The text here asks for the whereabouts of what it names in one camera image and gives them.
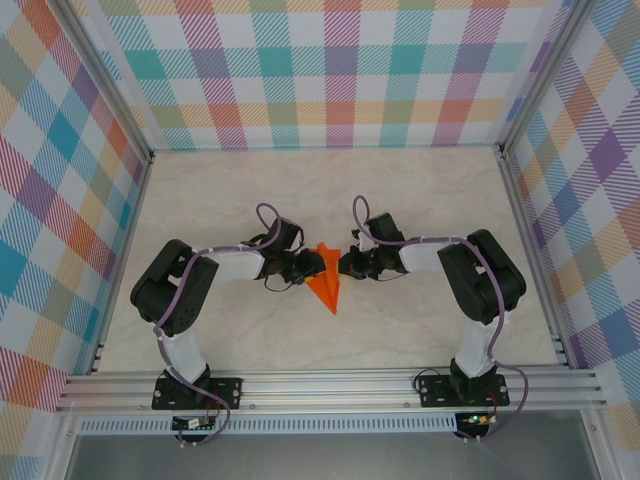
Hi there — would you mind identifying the orange paper sheet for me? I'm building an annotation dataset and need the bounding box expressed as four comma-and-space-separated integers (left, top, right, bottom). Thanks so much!
305, 242, 343, 316

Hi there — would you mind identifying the aluminium side floor beam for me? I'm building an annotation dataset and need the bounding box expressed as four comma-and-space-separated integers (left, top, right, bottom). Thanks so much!
492, 143, 572, 370
87, 152, 156, 376

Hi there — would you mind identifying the grey metal panel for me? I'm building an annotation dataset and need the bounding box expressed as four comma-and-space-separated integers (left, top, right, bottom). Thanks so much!
64, 432, 601, 480

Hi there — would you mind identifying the long aluminium base rail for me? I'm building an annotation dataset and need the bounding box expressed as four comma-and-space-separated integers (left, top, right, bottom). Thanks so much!
54, 368, 609, 414

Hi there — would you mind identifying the perforated white cable duct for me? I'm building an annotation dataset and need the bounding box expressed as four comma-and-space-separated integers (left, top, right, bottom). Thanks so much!
77, 413, 459, 435

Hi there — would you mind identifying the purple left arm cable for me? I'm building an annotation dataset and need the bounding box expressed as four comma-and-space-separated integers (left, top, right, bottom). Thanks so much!
153, 202, 281, 449

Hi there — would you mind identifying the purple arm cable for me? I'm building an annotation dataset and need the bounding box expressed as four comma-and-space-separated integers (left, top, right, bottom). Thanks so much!
153, 202, 281, 449
352, 194, 529, 444

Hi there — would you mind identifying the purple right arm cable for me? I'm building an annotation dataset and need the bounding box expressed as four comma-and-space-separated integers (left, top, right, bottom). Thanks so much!
352, 194, 529, 444

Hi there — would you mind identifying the aluminium frame post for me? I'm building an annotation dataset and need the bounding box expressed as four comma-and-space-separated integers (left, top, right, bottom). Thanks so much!
498, 0, 596, 157
49, 0, 156, 166

